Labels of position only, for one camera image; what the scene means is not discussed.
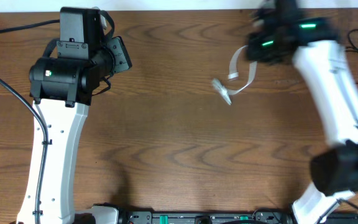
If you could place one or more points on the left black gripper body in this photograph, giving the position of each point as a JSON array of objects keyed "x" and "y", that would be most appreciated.
[{"x": 121, "y": 55}]

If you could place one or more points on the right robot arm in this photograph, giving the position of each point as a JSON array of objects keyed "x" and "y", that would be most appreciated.
[{"x": 312, "y": 45}]

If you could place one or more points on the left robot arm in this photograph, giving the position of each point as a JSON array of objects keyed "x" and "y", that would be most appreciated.
[{"x": 63, "y": 81}]

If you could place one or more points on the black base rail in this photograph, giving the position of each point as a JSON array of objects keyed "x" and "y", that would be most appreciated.
[{"x": 261, "y": 216}]

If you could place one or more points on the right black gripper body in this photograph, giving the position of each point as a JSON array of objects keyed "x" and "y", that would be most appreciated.
[{"x": 260, "y": 14}]

